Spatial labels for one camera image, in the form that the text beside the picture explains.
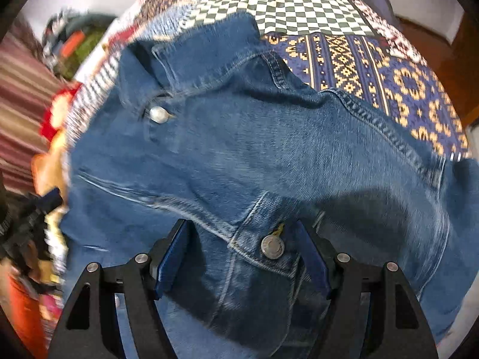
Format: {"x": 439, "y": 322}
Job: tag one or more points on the dark green cushion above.
{"x": 95, "y": 22}

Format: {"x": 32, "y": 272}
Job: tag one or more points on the wooden door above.
{"x": 462, "y": 78}

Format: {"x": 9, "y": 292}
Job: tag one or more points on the orange cloth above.
{"x": 28, "y": 314}

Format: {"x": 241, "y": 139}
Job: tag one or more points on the green box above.
{"x": 88, "y": 50}

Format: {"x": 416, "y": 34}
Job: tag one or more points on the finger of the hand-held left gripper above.
{"x": 50, "y": 199}

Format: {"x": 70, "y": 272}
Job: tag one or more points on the blue denim jacket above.
{"x": 262, "y": 149}

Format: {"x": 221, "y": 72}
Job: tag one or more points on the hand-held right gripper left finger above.
{"x": 173, "y": 258}

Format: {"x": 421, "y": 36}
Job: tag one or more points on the striped brown curtain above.
{"x": 22, "y": 112}

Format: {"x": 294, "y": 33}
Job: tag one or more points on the patchwork printed bedspread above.
{"x": 336, "y": 67}

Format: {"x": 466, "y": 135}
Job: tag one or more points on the white cloth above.
{"x": 93, "y": 63}

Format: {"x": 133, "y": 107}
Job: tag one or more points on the yellow cloth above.
{"x": 50, "y": 164}

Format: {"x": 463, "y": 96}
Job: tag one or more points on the red plush toy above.
{"x": 61, "y": 104}

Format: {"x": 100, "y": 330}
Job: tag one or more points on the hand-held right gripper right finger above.
{"x": 312, "y": 260}

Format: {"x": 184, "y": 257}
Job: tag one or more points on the orange box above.
{"x": 73, "y": 45}

